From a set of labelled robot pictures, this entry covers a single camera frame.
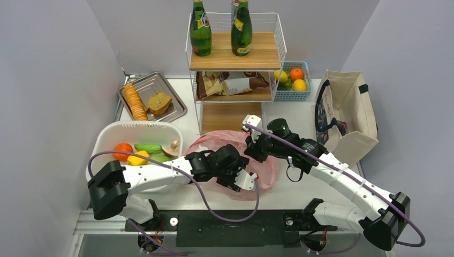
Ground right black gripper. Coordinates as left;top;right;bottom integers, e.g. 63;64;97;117
245;127;287;163

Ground pink plastic grocery bag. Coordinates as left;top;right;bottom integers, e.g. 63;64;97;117
184;130;281;201

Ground beige canvas tote bag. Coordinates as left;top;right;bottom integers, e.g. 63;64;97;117
312;70;379;165

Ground purple snack packet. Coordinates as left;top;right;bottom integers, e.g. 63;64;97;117
336;120;349;136

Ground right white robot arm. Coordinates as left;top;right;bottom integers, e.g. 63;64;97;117
242;115;411;251

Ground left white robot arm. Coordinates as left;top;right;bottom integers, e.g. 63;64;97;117
87;145;259;230

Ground blue plastic basket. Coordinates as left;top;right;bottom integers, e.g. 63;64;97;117
274;61;313;101

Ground green leafy vegetable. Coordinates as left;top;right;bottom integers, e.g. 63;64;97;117
150;154;174;163

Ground green grapes bunch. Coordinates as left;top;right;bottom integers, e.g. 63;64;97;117
278;78;293;90

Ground yellow lemon in basket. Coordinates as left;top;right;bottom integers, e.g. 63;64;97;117
292;79;308;91

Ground orange fruit in basket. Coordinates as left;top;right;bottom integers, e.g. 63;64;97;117
290;68;305;81

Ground white brown snack bag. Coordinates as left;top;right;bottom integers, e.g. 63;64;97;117
195;71;252;100

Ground slice of brown bread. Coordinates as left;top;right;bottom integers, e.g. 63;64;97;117
146;92;172;115

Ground yellow bell pepper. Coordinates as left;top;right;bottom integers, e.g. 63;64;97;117
127;150;150;166

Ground orange tomato in basin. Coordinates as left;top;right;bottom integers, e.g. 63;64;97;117
112;143;133;162

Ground stack of round crackers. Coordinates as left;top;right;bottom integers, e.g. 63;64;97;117
124;84;148;121

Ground metal tray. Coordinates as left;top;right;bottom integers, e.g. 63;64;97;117
117;72;187;122

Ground white plastic basin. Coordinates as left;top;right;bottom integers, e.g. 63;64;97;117
85;120;184;195

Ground right green glass bottle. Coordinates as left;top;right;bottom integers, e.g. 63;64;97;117
231;0;253;56

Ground green glass bottle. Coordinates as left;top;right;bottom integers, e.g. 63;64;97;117
231;0;253;56
189;0;212;56

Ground left green glass bottle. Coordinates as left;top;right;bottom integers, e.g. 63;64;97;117
189;0;212;56

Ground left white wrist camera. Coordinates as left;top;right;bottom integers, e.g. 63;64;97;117
234;169;258;191

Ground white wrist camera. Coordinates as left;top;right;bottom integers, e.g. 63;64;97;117
241;115;262;142
234;169;258;191

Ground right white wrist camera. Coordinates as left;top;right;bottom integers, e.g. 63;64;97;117
241;115;262;142

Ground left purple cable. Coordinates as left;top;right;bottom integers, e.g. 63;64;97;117
87;150;261;223

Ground purple cable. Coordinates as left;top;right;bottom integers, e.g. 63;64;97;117
87;150;261;223
245;123;426;248

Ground white wire shelf rack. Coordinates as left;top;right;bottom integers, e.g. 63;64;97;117
186;12;287;134

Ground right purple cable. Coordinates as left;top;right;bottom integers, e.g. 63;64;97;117
245;123;426;248

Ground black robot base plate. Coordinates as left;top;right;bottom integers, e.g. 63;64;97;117
125;210;326;247

